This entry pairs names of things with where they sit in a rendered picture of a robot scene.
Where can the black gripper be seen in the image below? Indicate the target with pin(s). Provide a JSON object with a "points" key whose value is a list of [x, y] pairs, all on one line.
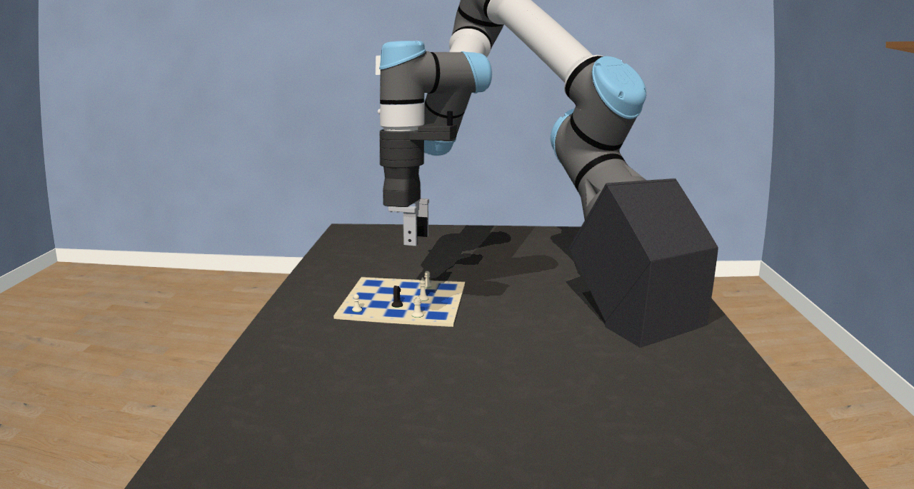
{"points": [[401, 155]]}

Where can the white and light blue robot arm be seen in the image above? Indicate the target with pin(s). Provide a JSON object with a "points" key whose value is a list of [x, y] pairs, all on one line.
{"points": [[608, 94]]}

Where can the blue and cream chessboard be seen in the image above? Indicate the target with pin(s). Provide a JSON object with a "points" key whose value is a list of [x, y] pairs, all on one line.
{"points": [[376, 297]]}

